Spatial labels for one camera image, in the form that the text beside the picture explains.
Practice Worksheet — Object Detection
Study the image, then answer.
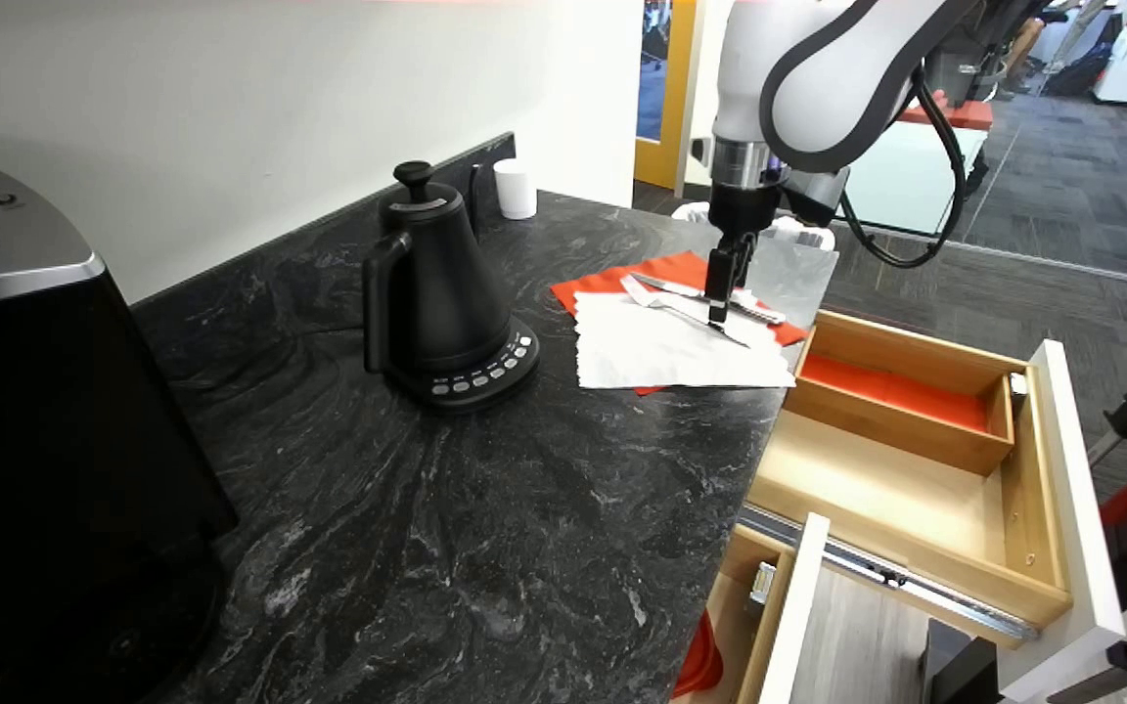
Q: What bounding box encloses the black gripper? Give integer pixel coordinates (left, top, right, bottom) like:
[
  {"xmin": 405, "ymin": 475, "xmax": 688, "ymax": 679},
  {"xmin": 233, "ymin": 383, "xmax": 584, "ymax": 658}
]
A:
[{"xmin": 702, "ymin": 179, "xmax": 784, "ymax": 331}]

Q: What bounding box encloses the red drawer liner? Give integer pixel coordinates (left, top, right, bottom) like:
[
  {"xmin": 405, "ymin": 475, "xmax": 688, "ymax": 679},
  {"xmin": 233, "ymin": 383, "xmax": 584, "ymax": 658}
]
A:
[{"xmin": 801, "ymin": 353, "xmax": 998, "ymax": 435}]

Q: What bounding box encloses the large open wooden drawer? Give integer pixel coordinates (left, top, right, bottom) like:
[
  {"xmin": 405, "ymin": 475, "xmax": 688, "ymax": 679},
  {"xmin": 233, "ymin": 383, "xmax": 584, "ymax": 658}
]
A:
[{"xmin": 741, "ymin": 305, "xmax": 1127, "ymax": 658}]

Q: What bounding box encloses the small open wooden drawer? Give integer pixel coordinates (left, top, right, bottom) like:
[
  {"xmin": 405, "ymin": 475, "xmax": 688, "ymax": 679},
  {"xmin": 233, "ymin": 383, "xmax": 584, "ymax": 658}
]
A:
[{"xmin": 668, "ymin": 510, "xmax": 837, "ymax": 704}]

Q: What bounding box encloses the trash bin with plastic bag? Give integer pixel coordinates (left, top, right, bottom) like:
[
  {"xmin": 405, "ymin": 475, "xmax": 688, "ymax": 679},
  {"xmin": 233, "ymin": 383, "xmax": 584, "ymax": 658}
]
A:
[{"xmin": 668, "ymin": 200, "xmax": 840, "ymax": 331}]

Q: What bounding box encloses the white paper napkin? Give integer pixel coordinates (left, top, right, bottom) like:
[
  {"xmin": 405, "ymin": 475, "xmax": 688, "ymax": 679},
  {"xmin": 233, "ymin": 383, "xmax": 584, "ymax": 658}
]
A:
[{"xmin": 571, "ymin": 291, "xmax": 801, "ymax": 395}]

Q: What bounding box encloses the white cabinet with red top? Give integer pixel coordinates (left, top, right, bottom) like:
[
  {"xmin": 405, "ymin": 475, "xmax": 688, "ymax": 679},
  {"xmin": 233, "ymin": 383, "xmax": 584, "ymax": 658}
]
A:
[{"xmin": 832, "ymin": 86, "xmax": 998, "ymax": 240}]

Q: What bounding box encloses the white mug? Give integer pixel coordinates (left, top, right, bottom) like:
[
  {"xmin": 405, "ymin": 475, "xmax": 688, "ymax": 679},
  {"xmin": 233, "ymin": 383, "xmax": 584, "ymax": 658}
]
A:
[{"xmin": 488, "ymin": 155, "xmax": 544, "ymax": 228}]

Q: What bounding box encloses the black cylindrical shaker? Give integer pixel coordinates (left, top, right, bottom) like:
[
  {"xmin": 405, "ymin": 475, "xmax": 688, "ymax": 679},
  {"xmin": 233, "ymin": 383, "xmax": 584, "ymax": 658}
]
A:
[{"xmin": 465, "ymin": 159, "xmax": 503, "ymax": 240}]

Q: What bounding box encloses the black electric kettle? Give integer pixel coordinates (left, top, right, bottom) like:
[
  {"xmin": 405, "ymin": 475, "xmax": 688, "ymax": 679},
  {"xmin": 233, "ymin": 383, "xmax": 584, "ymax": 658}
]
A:
[{"xmin": 361, "ymin": 155, "xmax": 546, "ymax": 413}]

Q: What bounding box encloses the black silver coffee machine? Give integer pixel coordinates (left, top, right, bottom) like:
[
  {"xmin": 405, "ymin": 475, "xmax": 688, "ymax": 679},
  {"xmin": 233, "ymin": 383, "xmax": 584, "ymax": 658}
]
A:
[{"xmin": 0, "ymin": 145, "xmax": 244, "ymax": 704}]

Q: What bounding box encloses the yellow door frame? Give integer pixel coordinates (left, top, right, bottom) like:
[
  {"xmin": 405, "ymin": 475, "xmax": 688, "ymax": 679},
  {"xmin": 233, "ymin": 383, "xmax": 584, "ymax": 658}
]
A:
[{"xmin": 628, "ymin": 0, "xmax": 705, "ymax": 200}]

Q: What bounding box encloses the metal drawer slide rail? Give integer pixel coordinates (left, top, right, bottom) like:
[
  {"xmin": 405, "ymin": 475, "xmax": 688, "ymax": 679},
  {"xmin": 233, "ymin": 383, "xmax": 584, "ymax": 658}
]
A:
[{"xmin": 737, "ymin": 505, "xmax": 1039, "ymax": 645}]

